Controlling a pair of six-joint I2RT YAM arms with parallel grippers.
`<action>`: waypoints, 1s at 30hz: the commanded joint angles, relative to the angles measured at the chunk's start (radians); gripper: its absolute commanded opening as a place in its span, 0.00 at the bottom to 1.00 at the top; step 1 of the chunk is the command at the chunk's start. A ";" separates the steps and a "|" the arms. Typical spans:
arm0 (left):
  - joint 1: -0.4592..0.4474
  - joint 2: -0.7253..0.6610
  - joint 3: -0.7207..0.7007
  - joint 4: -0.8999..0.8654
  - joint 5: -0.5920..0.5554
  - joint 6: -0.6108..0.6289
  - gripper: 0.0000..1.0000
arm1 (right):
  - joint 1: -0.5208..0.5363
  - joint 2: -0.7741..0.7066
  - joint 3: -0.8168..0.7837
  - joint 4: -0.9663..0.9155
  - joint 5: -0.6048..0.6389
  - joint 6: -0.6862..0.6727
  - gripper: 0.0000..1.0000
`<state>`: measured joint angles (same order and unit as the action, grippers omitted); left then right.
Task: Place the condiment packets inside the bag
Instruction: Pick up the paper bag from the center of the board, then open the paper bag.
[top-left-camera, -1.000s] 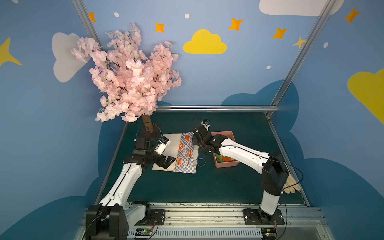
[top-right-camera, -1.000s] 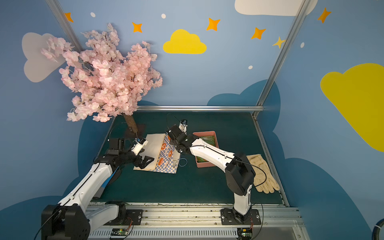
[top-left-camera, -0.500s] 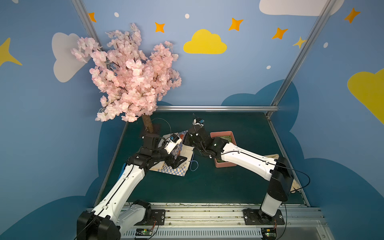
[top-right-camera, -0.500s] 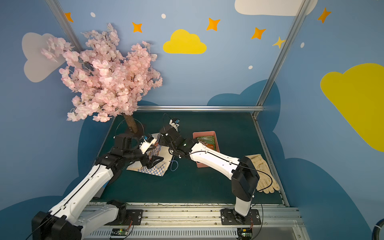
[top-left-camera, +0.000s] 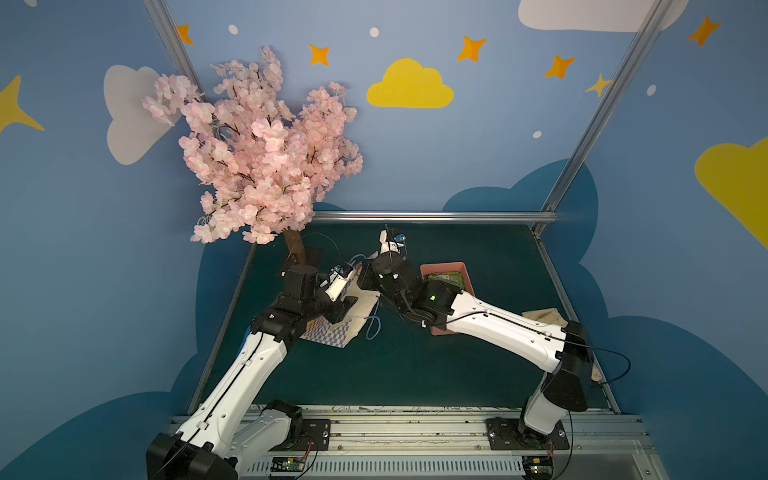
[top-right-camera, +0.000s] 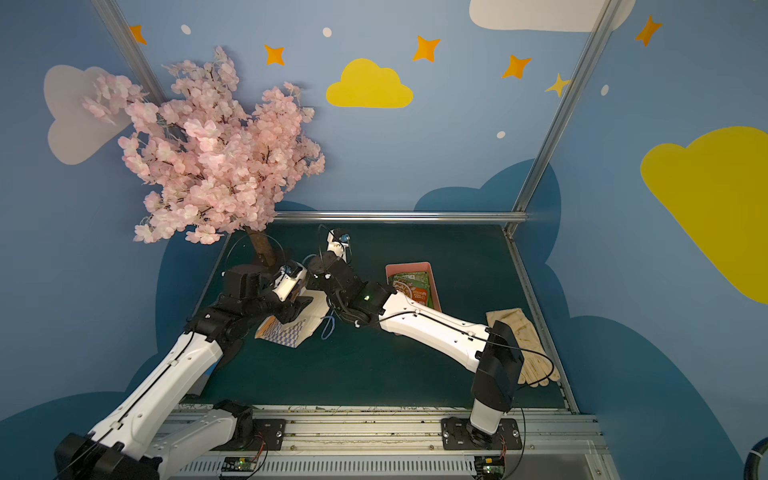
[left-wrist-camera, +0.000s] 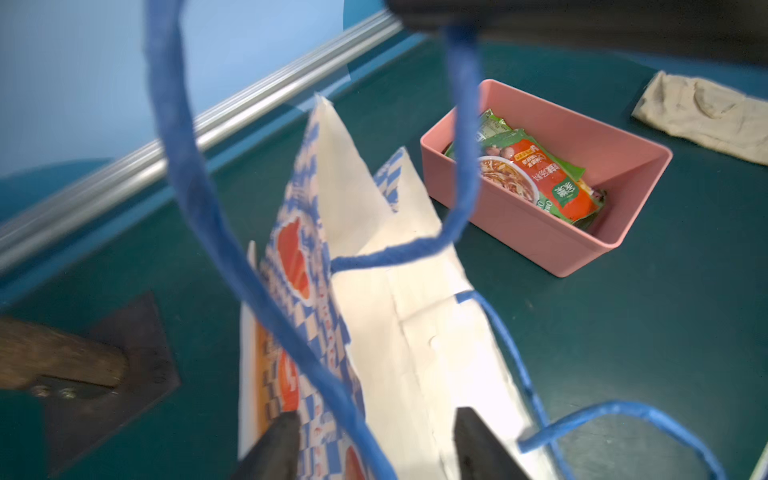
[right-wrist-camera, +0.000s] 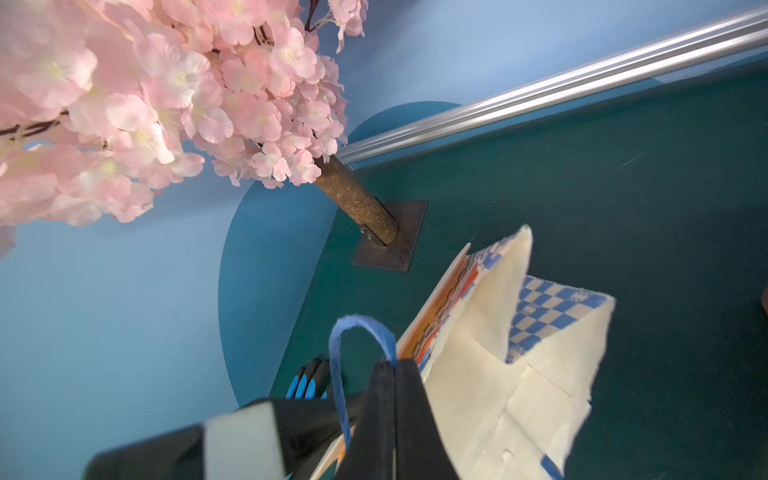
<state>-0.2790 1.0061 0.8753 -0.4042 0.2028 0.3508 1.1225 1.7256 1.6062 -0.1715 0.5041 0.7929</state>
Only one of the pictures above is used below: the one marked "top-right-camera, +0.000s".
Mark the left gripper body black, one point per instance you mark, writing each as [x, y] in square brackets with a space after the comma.
[294, 303]

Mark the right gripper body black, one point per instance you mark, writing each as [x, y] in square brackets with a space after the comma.
[325, 264]

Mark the cream checkered paper bag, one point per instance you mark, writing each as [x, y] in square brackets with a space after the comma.
[294, 333]

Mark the pink plastic tray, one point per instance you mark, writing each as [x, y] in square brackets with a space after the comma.
[392, 269]

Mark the green soup packet red label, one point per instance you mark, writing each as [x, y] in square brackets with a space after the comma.
[415, 285]

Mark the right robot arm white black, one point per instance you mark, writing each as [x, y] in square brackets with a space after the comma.
[492, 354]

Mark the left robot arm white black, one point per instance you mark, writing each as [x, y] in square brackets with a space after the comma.
[122, 446]

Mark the pink cherry blossom tree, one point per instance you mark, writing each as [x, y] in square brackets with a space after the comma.
[214, 167]

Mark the beige glove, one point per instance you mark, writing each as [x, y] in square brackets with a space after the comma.
[538, 369]

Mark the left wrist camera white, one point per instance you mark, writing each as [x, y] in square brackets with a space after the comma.
[290, 276]

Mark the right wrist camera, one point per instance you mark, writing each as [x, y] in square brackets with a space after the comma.
[338, 242]

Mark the horizontal aluminium frame bar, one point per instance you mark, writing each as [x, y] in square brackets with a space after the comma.
[401, 217]

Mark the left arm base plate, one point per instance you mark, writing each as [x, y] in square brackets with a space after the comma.
[263, 433]

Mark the aluminium rail base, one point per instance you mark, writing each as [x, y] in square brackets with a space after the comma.
[395, 442]

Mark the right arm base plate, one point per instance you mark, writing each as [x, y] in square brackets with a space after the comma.
[458, 434]

